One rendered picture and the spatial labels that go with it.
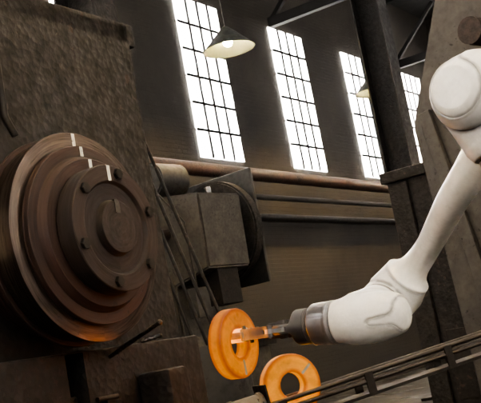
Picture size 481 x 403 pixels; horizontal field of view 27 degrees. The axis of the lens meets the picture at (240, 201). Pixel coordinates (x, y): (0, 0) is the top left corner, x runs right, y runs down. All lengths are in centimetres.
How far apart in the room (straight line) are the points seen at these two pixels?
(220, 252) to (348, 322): 822
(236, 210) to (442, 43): 603
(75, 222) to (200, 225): 803
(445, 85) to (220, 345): 82
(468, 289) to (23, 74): 280
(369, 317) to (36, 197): 72
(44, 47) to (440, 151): 261
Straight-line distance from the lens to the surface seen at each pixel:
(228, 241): 1034
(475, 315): 473
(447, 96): 164
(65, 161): 220
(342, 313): 204
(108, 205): 216
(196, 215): 1014
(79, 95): 259
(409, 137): 1108
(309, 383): 252
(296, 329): 210
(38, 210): 211
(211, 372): 489
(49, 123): 247
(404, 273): 213
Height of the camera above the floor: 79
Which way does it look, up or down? 9 degrees up
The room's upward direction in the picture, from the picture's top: 11 degrees counter-clockwise
